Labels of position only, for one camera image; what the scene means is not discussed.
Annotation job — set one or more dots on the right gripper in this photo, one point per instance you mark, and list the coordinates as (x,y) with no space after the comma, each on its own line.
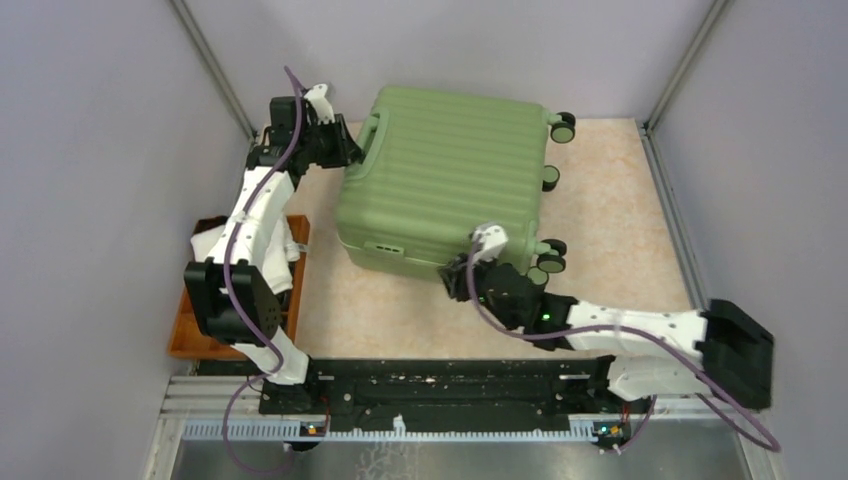
(454,275)

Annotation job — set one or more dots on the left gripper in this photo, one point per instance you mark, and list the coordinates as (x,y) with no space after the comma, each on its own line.
(353,151)

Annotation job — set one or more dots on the green suitcase blue lining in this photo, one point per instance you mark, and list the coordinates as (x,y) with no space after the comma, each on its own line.
(437,165)

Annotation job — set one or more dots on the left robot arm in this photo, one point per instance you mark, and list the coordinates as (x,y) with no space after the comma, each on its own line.
(235,287)

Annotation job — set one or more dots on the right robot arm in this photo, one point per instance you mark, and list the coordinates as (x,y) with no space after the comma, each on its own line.
(719,350)

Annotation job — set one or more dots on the white fluffy towel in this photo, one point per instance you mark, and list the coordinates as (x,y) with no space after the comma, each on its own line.
(281,250)

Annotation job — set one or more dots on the orange wooden tray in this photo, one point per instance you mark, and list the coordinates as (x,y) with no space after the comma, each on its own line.
(187,342)

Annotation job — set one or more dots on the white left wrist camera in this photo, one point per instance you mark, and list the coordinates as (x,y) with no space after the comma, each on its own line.
(318,99)

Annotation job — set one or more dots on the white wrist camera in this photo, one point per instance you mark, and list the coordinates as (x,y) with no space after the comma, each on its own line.
(318,99)
(488,241)

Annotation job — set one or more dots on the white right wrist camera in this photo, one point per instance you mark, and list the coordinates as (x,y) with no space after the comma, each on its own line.
(488,241)

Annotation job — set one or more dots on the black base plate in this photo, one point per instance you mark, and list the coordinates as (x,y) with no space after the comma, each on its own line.
(450,396)

